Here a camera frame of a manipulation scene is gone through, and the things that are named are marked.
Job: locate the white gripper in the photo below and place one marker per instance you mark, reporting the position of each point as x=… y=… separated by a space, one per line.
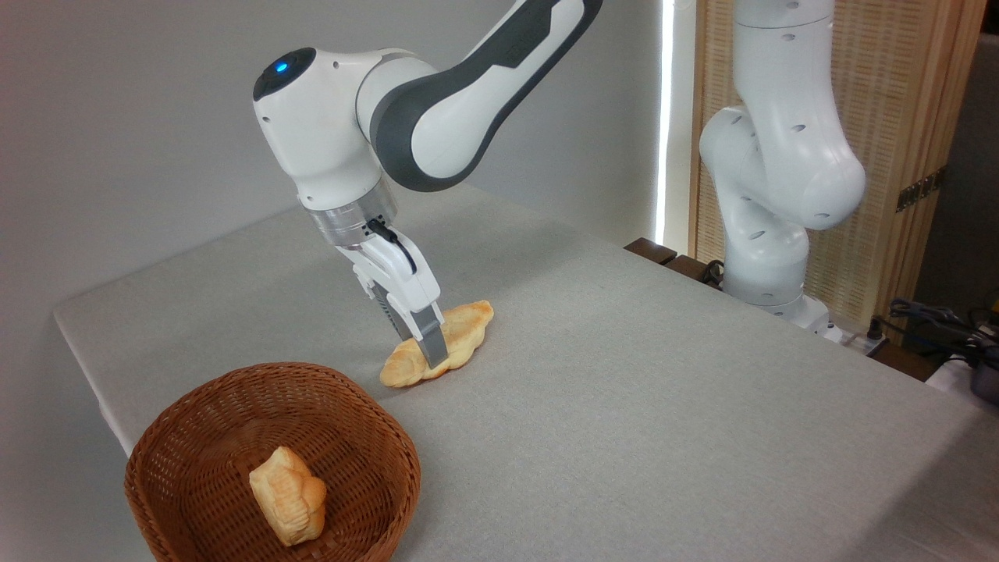
x=394 y=273

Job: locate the long golden bread loaf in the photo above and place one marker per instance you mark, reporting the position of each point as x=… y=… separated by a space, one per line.
x=468 y=328

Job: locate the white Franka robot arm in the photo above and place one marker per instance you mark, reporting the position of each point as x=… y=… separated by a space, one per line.
x=328 y=133

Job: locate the short golden bread roll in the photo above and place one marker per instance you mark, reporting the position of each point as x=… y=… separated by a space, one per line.
x=289 y=496

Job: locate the brown wicker basket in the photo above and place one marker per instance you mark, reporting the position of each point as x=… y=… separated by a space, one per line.
x=195 y=421

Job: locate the grey tablecloth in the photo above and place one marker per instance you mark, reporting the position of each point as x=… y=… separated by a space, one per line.
x=624 y=406

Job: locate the dark brown wooden block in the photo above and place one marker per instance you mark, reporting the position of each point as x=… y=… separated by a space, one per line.
x=688 y=268
x=650 y=250

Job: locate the white power strip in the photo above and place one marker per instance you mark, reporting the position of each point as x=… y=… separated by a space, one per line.
x=862 y=342

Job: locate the dark metal screen hinge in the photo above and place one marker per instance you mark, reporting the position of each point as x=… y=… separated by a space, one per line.
x=921 y=190

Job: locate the wooden bamboo folding screen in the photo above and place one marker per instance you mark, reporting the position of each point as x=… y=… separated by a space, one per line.
x=897 y=78

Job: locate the dark grey round container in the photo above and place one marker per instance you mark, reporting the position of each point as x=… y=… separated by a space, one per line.
x=987 y=382

